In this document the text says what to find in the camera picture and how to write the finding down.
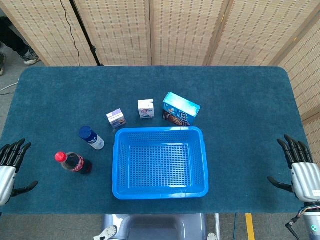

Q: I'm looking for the black wrist connector cable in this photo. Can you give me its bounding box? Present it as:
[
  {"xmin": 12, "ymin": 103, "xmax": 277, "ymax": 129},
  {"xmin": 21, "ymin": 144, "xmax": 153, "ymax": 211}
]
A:
[{"xmin": 286, "ymin": 212, "xmax": 305, "ymax": 240}]

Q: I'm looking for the bamboo folding screen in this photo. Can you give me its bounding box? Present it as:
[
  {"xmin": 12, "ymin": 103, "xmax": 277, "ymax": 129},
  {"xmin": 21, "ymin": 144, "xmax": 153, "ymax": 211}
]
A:
[{"xmin": 0, "ymin": 0, "xmax": 320, "ymax": 121}]

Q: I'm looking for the blue floor cable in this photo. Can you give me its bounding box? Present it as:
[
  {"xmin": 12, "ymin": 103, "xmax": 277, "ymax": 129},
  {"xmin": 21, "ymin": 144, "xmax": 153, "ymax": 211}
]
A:
[{"xmin": 232, "ymin": 213, "xmax": 238, "ymax": 240}]

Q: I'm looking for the grey-blue robot torso base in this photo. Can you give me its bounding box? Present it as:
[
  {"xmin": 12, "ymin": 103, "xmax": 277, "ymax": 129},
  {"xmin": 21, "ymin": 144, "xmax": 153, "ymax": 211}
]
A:
[{"xmin": 93, "ymin": 213, "xmax": 221, "ymax": 240}]

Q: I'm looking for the white milk carton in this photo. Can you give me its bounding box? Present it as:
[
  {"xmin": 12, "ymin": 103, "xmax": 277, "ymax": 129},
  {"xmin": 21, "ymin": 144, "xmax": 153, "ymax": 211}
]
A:
[{"xmin": 137, "ymin": 99, "xmax": 156, "ymax": 120}]

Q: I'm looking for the black tripod stand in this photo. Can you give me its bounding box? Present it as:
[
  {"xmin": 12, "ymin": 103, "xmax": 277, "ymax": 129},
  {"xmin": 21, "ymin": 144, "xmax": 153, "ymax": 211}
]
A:
[{"xmin": 69, "ymin": 0, "xmax": 105, "ymax": 67}]

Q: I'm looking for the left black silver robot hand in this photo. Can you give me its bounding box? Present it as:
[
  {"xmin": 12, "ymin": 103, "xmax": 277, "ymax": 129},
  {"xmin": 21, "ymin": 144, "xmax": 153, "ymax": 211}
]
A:
[{"xmin": 0, "ymin": 138, "xmax": 39, "ymax": 207}]

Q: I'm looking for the yellow floor tape strip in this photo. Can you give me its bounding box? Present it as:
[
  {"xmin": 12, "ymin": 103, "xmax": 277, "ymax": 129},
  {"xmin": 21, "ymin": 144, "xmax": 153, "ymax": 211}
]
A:
[{"xmin": 245, "ymin": 213, "xmax": 256, "ymax": 240}]

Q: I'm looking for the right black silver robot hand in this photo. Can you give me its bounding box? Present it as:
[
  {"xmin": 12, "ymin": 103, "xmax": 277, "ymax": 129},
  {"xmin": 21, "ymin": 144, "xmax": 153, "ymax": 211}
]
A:
[{"xmin": 267, "ymin": 134, "xmax": 320, "ymax": 203}]

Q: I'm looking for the blue chocolate cookie box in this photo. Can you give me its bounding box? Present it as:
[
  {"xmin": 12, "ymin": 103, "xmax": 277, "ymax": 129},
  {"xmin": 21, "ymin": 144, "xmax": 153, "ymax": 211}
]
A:
[{"xmin": 161, "ymin": 91, "xmax": 201, "ymax": 127}]

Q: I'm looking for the small purple carton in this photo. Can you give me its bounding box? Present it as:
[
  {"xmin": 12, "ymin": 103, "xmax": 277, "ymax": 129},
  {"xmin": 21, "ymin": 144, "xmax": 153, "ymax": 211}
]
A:
[{"xmin": 106, "ymin": 108, "xmax": 127, "ymax": 130}]

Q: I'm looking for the white floor cable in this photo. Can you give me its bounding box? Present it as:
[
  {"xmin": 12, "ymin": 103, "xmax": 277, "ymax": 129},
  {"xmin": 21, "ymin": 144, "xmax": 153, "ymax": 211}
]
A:
[{"xmin": 0, "ymin": 78, "xmax": 20, "ymax": 96}]

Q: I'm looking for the cola bottle red cap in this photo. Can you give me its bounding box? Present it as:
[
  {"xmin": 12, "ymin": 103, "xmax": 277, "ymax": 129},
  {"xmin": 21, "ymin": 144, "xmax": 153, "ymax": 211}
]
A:
[{"xmin": 54, "ymin": 151, "xmax": 93, "ymax": 176}]

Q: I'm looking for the white bottle blue cap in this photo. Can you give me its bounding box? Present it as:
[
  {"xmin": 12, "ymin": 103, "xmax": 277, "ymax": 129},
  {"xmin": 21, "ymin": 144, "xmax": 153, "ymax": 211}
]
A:
[{"xmin": 78, "ymin": 125, "xmax": 105, "ymax": 151}]

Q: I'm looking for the teal table cloth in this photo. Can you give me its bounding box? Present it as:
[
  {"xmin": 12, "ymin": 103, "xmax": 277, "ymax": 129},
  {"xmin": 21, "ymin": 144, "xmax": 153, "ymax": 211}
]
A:
[{"xmin": 0, "ymin": 65, "xmax": 316, "ymax": 216}]

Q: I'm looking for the thin black hanging cable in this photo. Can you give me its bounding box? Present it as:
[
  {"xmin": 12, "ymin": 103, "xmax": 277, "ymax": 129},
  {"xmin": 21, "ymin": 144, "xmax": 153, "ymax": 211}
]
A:
[{"xmin": 59, "ymin": 0, "xmax": 81, "ymax": 67}]

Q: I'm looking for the person black trousers leg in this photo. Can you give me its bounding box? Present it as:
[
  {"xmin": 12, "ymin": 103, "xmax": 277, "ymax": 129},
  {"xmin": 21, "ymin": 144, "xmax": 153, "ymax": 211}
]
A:
[{"xmin": 0, "ymin": 16, "xmax": 30, "ymax": 57}]

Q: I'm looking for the blue perforated plastic basket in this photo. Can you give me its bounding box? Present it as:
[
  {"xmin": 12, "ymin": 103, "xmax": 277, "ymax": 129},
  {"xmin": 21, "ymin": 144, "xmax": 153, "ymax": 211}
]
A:
[{"xmin": 112, "ymin": 126, "xmax": 210, "ymax": 201}]

